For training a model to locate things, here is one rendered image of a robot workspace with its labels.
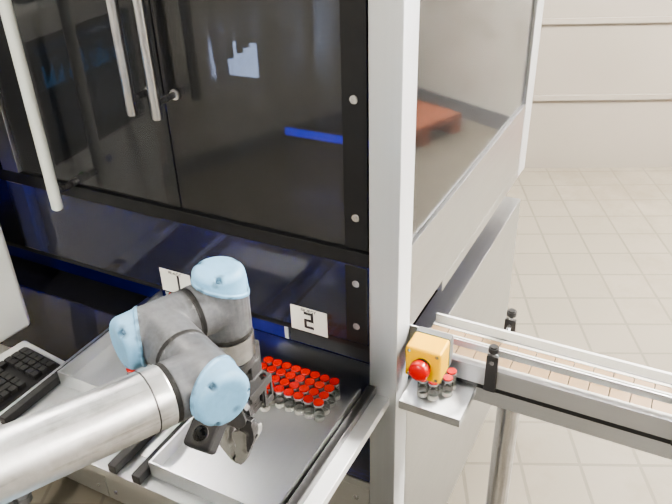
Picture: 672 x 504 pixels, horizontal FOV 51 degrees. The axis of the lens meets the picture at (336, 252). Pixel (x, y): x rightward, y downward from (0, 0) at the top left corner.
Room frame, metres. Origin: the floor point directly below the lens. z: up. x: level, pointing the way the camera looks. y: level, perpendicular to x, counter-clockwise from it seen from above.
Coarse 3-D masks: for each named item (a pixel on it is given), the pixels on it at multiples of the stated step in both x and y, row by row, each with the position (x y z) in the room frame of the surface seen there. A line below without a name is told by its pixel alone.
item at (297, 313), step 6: (294, 306) 1.18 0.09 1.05; (294, 312) 1.18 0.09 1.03; (300, 312) 1.18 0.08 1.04; (312, 312) 1.16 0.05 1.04; (318, 312) 1.16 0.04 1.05; (294, 318) 1.18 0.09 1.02; (300, 318) 1.18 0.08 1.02; (306, 318) 1.17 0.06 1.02; (318, 318) 1.16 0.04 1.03; (324, 318) 1.15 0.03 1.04; (294, 324) 1.18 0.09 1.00; (300, 324) 1.18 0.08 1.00; (312, 324) 1.16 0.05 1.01; (318, 324) 1.16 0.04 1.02; (324, 324) 1.15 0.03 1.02; (306, 330) 1.17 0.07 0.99; (312, 330) 1.16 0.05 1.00; (318, 330) 1.16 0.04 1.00; (324, 330) 1.15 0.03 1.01; (324, 336) 1.15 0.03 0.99
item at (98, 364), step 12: (108, 336) 1.29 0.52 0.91; (96, 348) 1.25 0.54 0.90; (108, 348) 1.27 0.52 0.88; (72, 360) 1.19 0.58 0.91; (84, 360) 1.22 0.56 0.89; (96, 360) 1.23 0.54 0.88; (108, 360) 1.23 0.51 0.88; (60, 372) 1.15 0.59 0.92; (72, 372) 1.18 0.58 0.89; (84, 372) 1.19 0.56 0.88; (96, 372) 1.19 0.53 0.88; (108, 372) 1.19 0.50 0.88; (120, 372) 1.19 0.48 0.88; (72, 384) 1.14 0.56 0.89; (84, 384) 1.12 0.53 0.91; (96, 384) 1.15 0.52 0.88
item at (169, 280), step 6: (162, 270) 1.34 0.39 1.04; (168, 270) 1.33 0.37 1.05; (162, 276) 1.34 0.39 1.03; (168, 276) 1.33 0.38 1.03; (174, 276) 1.33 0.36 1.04; (180, 276) 1.32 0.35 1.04; (186, 276) 1.31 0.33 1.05; (162, 282) 1.34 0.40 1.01; (168, 282) 1.34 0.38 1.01; (174, 282) 1.33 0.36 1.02; (180, 282) 1.32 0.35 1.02; (186, 282) 1.31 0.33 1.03; (168, 288) 1.34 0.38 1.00; (174, 288) 1.33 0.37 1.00
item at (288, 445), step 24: (336, 408) 1.06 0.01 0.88; (264, 432) 1.00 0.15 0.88; (288, 432) 0.99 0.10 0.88; (312, 432) 0.99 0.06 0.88; (168, 456) 0.94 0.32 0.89; (192, 456) 0.94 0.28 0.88; (216, 456) 0.94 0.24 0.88; (264, 456) 0.93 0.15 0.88; (288, 456) 0.93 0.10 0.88; (312, 456) 0.90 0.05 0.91; (168, 480) 0.88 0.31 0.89; (192, 480) 0.85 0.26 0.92; (216, 480) 0.88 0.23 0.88; (240, 480) 0.88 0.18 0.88; (264, 480) 0.88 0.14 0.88; (288, 480) 0.88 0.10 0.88
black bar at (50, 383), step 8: (80, 352) 1.24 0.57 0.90; (56, 376) 1.16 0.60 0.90; (40, 384) 1.14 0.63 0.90; (48, 384) 1.14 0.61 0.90; (56, 384) 1.15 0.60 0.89; (32, 392) 1.11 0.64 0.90; (40, 392) 1.12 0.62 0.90; (48, 392) 1.13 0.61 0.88; (24, 400) 1.09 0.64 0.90; (32, 400) 1.10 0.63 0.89; (16, 408) 1.07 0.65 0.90; (24, 408) 1.08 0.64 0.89; (0, 416) 1.04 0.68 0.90; (8, 416) 1.04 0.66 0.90; (16, 416) 1.06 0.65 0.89
